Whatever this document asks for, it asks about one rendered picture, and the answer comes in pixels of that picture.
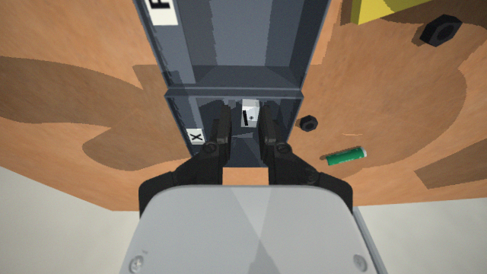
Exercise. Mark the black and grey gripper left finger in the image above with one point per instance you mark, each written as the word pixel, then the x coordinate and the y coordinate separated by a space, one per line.
pixel 204 168

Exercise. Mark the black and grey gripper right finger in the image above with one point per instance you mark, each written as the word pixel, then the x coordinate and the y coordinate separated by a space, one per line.
pixel 286 168

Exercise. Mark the green aa battery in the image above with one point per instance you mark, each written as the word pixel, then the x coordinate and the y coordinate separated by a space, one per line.
pixel 345 156

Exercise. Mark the black hex nut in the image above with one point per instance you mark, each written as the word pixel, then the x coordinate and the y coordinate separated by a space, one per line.
pixel 440 30
pixel 308 123

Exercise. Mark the dark grey rack of three bins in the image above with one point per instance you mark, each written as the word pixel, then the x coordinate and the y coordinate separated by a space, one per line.
pixel 238 49

